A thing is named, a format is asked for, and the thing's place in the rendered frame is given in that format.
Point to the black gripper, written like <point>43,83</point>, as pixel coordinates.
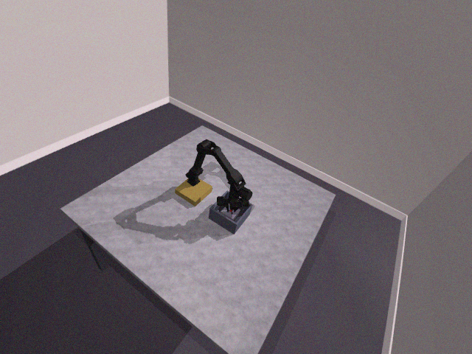
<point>225,202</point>

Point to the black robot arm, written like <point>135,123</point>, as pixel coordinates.
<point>233,176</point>

